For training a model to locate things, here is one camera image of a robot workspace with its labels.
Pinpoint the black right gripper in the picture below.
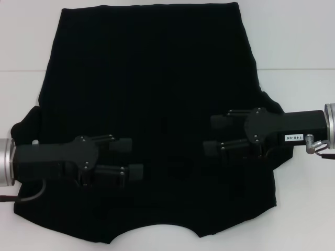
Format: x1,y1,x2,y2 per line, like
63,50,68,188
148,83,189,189
202,106,328,161

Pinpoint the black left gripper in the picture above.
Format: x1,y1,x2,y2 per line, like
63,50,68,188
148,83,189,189
14,133,144,188

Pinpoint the black t-shirt with FREE print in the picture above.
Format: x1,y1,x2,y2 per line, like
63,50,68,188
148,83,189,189
10,2,294,238

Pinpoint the right gripper cable with plug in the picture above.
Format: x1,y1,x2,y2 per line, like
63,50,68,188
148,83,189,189
305,133,335,160

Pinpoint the gripper cable with plug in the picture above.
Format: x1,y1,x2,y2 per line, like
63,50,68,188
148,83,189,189
305,133,335,160
0,140,48,203

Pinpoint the left gripper cable with plug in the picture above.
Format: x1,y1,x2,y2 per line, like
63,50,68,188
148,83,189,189
0,140,48,203

